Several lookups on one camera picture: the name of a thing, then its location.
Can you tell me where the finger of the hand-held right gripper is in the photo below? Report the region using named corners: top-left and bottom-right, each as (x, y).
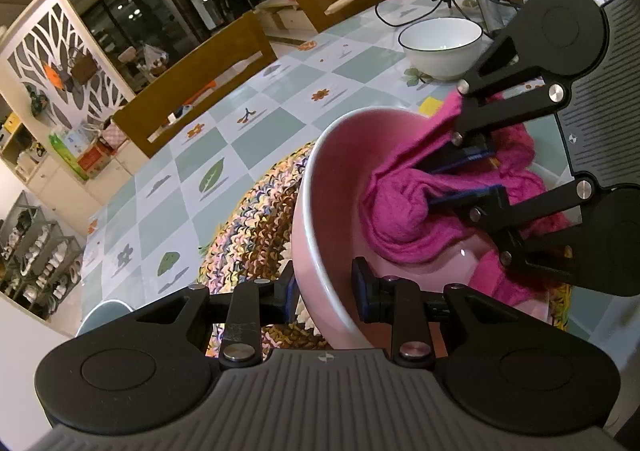
top-left (427, 178), bottom-right (598, 284)
top-left (417, 15), bottom-right (576, 176)

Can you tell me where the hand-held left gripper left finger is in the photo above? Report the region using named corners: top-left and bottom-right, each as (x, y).
top-left (132, 261), bottom-right (301, 373)

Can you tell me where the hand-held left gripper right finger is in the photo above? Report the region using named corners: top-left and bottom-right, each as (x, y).
top-left (351, 257), bottom-right (516, 373)

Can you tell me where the magenta cloth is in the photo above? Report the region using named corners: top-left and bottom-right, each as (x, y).
top-left (360, 90), bottom-right (571, 307)

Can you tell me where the pink bowl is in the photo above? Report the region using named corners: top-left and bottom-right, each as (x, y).
top-left (291, 107), bottom-right (556, 349)

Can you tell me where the white bowl with dark rim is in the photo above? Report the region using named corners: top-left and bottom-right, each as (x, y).
top-left (398, 17), bottom-right (484, 82)

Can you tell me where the light blue bowl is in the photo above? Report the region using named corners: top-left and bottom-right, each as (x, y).
top-left (75, 300), bottom-right (132, 338)

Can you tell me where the colourful woven round mat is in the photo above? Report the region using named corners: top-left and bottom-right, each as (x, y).
top-left (197, 141), bottom-right (571, 357)

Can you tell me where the shoe rack with shoes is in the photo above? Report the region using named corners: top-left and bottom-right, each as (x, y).
top-left (0, 191), bottom-right (83, 322)

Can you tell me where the green package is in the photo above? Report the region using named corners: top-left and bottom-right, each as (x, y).
top-left (48, 128), bottom-right (91, 180)

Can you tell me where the white shelf cabinet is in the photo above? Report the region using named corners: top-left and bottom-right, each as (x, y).
top-left (0, 96), bottom-right (106, 212)

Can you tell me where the hanging plastic bag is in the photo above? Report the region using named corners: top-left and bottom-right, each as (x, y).
top-left (137, 43), bottom-right (168, 76)

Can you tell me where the brown handbag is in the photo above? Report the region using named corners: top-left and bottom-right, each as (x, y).
top-left (70, 48), bottom-right (98, 84)

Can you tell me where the white tree-pattern screen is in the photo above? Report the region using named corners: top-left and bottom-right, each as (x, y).
top-left (0, 0), bottom-right (136, 132)

